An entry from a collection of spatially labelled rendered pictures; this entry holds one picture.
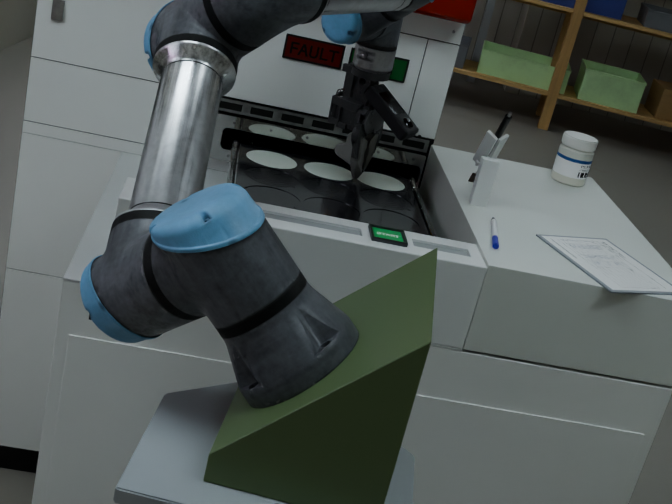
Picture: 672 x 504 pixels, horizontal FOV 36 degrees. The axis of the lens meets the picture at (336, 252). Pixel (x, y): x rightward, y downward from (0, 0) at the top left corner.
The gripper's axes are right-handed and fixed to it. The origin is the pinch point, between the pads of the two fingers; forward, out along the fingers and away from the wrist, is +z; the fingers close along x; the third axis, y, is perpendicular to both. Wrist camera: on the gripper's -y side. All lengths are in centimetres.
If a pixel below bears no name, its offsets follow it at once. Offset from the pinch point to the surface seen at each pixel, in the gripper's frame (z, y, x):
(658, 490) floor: 98, -59, -106
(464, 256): -5.2, -35.8, 28.9
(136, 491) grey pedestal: 5, -32, 95
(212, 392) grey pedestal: 7, -24, 72
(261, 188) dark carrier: 0.9, 6.9, 22.0
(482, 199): -5.9, -27.2, 4.9
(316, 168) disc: 1.8, 8.8, 1.4
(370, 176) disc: 2.4, 1.0, -6.6
